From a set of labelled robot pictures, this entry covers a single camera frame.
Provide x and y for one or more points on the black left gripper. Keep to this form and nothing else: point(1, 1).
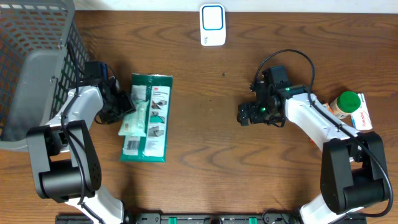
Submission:
point(127, 99)

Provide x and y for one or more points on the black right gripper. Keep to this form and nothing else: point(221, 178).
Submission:
point(255, 116)

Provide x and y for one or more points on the mint wet wipes pack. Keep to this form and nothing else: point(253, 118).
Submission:
point(134, 124)

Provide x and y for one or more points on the green white gloves package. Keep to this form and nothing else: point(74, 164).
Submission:
point(157, 89)

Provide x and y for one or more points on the green lid jar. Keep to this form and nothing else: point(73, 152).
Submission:
point(345, 104)

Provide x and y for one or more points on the white slim box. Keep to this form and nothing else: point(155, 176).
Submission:
point(361, 118)

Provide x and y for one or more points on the orange tissue pack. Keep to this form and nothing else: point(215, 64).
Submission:
point(327, 106)

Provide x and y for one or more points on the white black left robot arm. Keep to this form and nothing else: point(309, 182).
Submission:
point(63, 158)

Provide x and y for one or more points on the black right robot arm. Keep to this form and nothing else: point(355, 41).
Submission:
point(353, 173)

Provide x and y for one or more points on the grey plastic mesh basket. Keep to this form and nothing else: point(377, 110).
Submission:
point(36, 70)

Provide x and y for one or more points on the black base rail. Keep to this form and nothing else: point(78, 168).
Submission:
point(270, 217)

